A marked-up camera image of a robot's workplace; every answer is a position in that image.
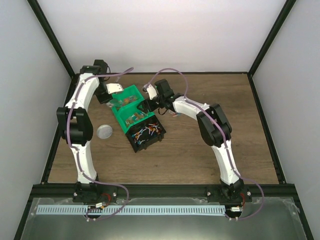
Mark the silver metal scoop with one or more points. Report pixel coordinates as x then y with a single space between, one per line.
115 103

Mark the clear round cup lid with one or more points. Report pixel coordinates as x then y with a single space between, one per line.
104 131

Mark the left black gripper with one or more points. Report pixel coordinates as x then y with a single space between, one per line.
102 99

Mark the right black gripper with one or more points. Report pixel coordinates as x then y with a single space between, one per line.
145 102

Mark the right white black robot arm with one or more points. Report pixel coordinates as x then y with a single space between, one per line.
214 128

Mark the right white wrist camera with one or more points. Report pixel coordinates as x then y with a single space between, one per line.
150 90

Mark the clear round plastic cup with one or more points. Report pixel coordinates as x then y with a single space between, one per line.
174 114

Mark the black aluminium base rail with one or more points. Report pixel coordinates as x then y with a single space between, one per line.
160 191

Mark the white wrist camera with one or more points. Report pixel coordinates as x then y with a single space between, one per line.
113 88
150 90

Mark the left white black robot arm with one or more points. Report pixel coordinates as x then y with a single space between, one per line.
76 128

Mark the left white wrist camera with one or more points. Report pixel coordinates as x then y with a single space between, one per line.
113 88

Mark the light blue slotted cable duct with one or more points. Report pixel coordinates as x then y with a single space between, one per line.
134 210

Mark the green two-compartment candy bin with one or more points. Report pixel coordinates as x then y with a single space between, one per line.
129 115

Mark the black lollipop bin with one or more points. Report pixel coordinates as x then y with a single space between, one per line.
145 133

